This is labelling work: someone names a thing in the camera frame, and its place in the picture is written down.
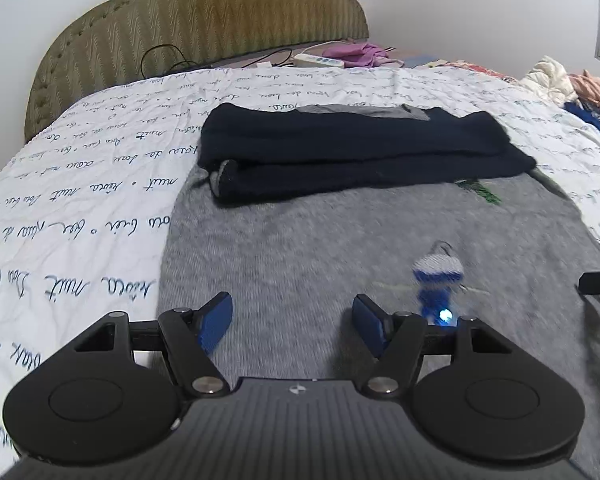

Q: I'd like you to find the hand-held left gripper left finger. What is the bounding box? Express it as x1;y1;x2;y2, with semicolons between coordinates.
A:
74;291;234;400

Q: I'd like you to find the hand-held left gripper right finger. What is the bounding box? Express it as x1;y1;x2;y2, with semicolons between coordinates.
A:
352;294;512;399

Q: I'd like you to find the grey knit sweater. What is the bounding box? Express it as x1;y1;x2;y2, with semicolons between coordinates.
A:
156;162;600;480

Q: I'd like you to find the black garment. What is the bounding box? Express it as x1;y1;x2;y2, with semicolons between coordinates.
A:
198;102;538;206

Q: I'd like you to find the pink clothes pile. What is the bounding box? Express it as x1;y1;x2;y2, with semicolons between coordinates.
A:
568;69;600;111

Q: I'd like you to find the white script-print quilt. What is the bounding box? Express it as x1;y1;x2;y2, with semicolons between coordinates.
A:
0;62;600;480

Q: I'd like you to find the floral patterned cloth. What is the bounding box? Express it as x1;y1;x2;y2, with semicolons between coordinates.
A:
428;58;523;82

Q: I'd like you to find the white power strip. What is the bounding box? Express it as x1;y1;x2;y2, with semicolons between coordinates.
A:
293;53;347;69

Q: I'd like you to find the purple cloth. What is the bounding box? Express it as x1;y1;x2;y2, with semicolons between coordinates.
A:
322;42;405;69

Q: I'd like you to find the olive padded headboard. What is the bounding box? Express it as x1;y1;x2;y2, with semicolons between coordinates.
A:
24;0;370;145

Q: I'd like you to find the black cable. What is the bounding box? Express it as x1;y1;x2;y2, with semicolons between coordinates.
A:
140;44;301;80

